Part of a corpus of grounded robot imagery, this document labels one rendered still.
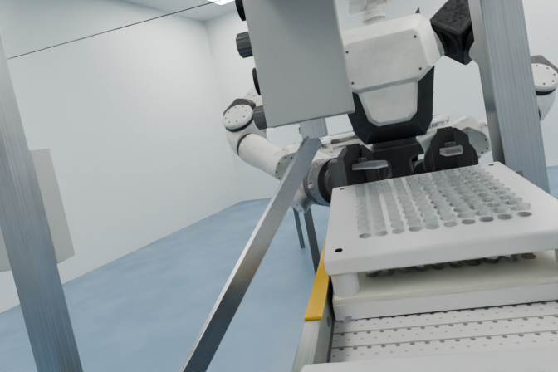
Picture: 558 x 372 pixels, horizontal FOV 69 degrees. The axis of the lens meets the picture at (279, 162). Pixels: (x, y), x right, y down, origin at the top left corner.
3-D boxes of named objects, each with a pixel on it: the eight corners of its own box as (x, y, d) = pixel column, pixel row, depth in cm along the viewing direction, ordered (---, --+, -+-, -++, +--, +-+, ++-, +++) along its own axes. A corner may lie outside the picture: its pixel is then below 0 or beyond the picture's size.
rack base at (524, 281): (604, 296, 37) (602, 271, 36) (335, 321, 42) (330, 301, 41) (504, 205, 60) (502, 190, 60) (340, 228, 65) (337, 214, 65)
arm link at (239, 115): (205, 119, 101) (258, 62, 109) (227, 153, 110) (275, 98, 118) (237, 129, 94) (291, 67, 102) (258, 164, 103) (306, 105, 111)
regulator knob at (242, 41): (245, 61, 55) (238, 28, 54) (262, 56, 54) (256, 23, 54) (237, 57, 51) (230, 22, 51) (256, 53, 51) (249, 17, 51)
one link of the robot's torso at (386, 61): (336, 147, 134) (315, 39, 131) (444, 127, 127) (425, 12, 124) (330, 157, 105) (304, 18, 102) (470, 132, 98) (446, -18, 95)
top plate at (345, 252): (601, 245, 36) (599, 223, 35) (326, 277, 41) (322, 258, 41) (501, 173, 59) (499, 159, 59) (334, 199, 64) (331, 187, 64)
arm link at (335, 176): (379, 139, 67) (344, 144, 78) (328, 149, 64) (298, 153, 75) (393, 214, 67) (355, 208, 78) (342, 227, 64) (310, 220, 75)
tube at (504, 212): (515, 280, 41) (506, 211, 40) (501, 276, 42) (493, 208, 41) (521, 274, 42) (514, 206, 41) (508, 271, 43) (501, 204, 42)
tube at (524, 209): (536, 276, 41) (531, 207, 39) (521, 275, 42) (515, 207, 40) (538, 271, 42) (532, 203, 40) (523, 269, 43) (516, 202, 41)
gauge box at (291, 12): (294, 124, 70) (271, 8, 69) (355, 112, 68) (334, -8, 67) (266, 129, 49) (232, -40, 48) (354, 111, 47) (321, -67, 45)
